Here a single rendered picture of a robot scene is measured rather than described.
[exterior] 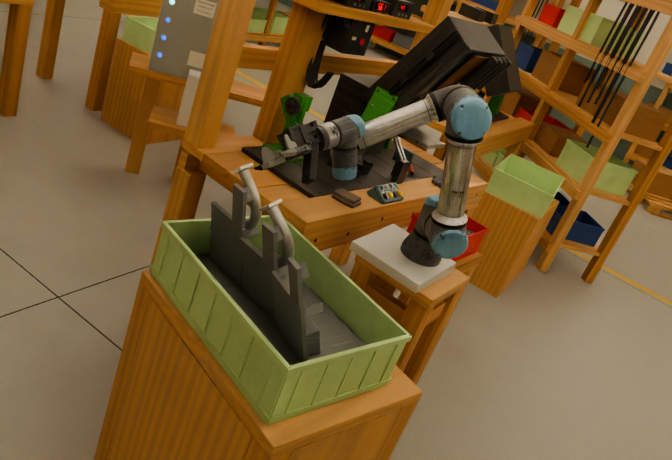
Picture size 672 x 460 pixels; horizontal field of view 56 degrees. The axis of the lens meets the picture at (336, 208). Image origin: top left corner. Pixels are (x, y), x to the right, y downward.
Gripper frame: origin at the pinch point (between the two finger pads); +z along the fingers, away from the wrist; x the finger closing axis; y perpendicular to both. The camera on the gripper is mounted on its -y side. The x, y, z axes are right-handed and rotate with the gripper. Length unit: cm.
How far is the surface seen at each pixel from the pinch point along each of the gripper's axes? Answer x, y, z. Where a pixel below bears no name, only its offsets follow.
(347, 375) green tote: 14, -56, 11
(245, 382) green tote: 5, -47, 32
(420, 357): -45, -85, -59
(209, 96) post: -66, 38, -29
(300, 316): 17.6, -37.3, 18.7
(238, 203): -0.5, -7.1, 12.3
